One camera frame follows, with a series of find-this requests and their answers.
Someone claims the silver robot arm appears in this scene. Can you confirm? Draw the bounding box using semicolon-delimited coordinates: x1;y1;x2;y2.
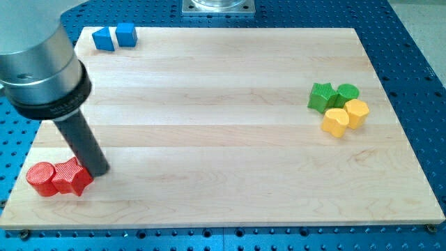
1;0;91;120

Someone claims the yellow heart block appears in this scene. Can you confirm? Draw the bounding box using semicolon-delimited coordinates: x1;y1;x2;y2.
321;108;350;138

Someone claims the yellow hexagon block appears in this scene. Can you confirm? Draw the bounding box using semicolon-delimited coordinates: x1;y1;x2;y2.
344;99;370;130

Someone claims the wooden board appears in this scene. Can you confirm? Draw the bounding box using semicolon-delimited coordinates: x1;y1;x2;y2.
1;27;445;230

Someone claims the green star block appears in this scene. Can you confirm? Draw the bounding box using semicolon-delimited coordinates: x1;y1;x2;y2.
307;82;338;113

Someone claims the green cylinder block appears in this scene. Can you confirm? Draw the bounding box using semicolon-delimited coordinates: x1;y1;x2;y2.
334;83;360;108

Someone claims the blue cube block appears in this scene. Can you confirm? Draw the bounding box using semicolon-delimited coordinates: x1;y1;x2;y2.
115;23;138;47

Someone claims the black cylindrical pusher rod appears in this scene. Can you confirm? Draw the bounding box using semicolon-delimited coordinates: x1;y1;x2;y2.
53;109;109;177

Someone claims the blue triangle block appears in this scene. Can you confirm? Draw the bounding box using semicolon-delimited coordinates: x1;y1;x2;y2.
92;26;114;52

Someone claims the red star block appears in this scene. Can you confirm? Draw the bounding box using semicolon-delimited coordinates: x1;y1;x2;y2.
52;157;93;197

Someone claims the red cylinder block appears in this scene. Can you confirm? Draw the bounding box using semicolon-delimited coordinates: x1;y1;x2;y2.
26;162;59;197

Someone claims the board corner screw left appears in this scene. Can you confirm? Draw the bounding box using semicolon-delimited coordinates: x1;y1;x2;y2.
18;229;30;240

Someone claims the board corner screw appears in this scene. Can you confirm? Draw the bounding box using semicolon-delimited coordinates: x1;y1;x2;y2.
426;224;437;234
18;229;30;240

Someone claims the board corner screw right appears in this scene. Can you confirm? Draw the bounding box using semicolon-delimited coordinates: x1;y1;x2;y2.
426;224;437;234

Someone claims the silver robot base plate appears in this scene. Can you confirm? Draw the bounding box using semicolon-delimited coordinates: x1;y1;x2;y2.
181;0;256;16

